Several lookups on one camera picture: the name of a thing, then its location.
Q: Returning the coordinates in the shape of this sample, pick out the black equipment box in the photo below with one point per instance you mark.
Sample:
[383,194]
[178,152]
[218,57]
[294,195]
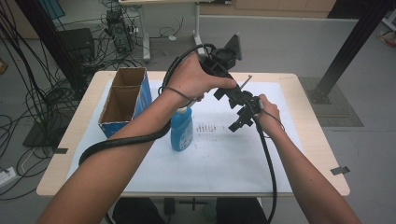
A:
[77,43]

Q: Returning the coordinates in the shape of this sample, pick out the black computer tower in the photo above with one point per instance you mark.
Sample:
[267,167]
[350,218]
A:
[120,34]

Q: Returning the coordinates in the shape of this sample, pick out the white desk frame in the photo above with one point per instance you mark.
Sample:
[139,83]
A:
[197,18]

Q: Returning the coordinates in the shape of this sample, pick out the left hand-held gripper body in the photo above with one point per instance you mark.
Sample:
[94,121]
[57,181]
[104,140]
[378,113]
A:
[218,60]

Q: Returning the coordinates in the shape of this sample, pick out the person's dark trousers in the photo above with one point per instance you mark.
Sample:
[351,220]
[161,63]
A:
[137,214]

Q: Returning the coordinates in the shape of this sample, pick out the teal panel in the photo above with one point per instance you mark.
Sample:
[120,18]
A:
[53,7]

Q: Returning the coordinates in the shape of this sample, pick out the blue cardboard box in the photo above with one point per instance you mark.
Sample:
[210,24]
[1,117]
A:
[141,93]

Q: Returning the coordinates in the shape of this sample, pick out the white table sheet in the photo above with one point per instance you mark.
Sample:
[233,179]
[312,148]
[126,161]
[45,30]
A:
[218,161]

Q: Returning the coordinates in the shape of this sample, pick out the small black box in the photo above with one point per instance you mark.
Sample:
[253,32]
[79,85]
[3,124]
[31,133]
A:
[169,206]

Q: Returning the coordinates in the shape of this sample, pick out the blue liquid bottle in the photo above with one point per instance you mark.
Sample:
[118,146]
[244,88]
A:
[182,130]

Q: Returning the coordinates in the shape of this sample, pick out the person's left hand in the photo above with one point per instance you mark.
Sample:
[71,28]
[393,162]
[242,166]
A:
[190,77]

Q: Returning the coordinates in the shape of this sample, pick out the thin metal rod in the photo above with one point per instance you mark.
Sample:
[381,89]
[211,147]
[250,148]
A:
[246,81]

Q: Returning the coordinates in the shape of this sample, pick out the white power strip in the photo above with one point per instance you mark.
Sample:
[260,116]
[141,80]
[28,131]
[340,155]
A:
[7,177]

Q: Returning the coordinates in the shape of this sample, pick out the black floor base plate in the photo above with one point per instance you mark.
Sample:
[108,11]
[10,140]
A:
[40,137]

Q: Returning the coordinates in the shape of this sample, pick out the red and white shoe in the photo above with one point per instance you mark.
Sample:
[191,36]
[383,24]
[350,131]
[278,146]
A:
[387,38]

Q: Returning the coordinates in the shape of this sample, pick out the grey tape strip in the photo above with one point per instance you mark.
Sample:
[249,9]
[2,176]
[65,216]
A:
[60,151]
[340,170]

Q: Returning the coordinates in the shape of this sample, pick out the black metal frame post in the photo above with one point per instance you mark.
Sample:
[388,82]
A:
[53,46]
[351,43]

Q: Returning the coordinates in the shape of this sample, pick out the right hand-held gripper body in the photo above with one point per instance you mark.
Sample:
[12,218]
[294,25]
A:
[254,104]

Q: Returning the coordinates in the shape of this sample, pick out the person's right hand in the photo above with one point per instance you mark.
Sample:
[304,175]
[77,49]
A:
[271,119]

